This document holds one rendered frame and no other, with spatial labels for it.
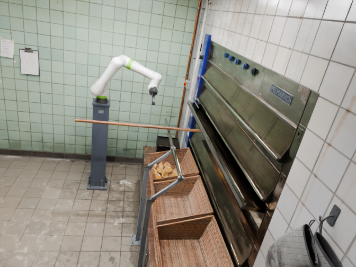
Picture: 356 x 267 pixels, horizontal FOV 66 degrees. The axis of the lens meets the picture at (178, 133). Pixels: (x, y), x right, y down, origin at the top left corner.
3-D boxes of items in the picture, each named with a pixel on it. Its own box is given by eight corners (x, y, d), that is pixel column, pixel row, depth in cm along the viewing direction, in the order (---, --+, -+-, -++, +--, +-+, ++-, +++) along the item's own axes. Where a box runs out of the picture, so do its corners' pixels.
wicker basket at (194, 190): (195, 196, 290) (200, 174, 279) (207, 237, 240) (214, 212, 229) (150, 194, 281) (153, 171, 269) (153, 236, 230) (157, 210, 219)
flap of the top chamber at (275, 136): (204, 78, 302) (213, 62, 295) (281, 162, 142) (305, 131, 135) (201, 76, 300) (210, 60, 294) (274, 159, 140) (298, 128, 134)
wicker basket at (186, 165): (185, 166, 344) (189, 146, 333) (195, 194, 294) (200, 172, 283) (147, 163, 334) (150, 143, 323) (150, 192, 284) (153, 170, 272)
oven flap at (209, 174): (191, 140, 334) (199, 127, 327) (243, 267, 174) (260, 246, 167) (188, 139, 332) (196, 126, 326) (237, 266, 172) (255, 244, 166)
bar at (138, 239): (154, 198, 367) (167, 118, 319) (163, 286, 253) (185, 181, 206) (131, 197, 361) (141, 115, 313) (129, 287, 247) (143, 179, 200)
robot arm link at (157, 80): (132, 69, 311) (128, 70, 301) (135, 60, 307) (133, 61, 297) (160, 83, 312) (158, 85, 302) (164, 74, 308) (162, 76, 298)
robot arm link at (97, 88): (86, 91, 300) (113, 54, 279) (92, 88, 315) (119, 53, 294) (95, 99, 302) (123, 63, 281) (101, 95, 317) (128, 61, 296)
